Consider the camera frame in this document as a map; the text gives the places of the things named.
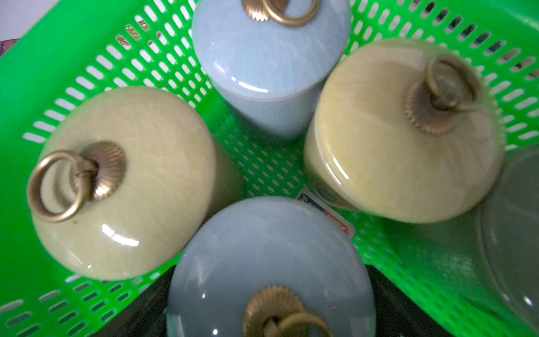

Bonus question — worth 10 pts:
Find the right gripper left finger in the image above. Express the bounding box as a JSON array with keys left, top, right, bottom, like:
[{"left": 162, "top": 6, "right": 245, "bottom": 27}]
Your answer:
[{"left": 92, "top": 267, "right": 175, "bottom": 337}]

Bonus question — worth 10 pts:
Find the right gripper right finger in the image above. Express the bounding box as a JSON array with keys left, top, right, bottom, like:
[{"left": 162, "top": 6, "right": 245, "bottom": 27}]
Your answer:
[{"left": 366, "top": 265, "right": 452, "bottom": 337}]

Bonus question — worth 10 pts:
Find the blue canister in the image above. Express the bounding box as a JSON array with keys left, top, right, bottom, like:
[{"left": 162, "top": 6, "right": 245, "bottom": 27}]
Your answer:
[
  {"left": 166, "top": 197, "right": 376, "bottom": 336},
  {"left": 192, "top": 1, "right": 352, "bottom": 145}
]

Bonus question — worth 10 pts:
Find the yellow canister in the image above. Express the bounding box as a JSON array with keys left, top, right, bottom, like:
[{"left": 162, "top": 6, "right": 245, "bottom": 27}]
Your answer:
[
  {"left": 304, "top": 38, "right": 507, "bottom": 223},
  {"left": 27, "top": 86, "right": 244, "bottom": 281}
]

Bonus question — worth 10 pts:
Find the green canister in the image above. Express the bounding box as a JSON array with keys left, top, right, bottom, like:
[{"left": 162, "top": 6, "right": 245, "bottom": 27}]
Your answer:
[{"left": 387, "top": 145, "right": 539, "bottom": 334}]

